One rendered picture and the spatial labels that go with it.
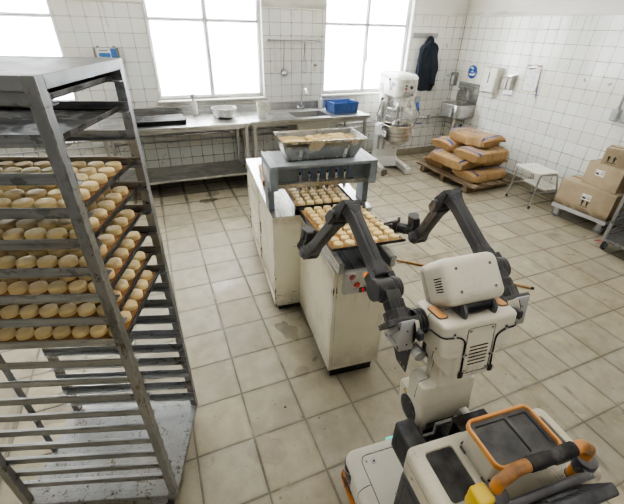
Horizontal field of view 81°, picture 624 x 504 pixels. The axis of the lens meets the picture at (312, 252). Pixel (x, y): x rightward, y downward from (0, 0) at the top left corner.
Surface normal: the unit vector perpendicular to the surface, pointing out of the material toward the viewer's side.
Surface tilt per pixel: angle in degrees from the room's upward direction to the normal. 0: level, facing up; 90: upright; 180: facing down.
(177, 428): 0
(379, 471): 1
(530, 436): 1
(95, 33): 90
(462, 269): 47
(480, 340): 81
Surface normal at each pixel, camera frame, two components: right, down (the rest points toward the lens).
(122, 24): 0.37, 0.49
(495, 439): 0.02, -0.86
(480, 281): 0.23, -0.21
